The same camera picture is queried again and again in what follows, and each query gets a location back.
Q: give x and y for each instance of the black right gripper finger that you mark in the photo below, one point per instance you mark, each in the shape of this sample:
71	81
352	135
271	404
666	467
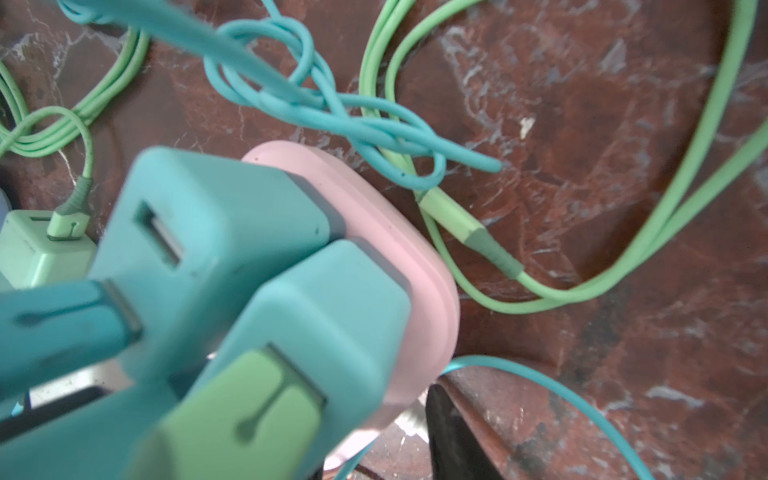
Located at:
454	450

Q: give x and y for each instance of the mint charger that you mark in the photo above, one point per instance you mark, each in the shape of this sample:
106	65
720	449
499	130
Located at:
29	258

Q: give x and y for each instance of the pink power strip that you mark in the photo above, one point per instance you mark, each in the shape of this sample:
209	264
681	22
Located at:
370	320

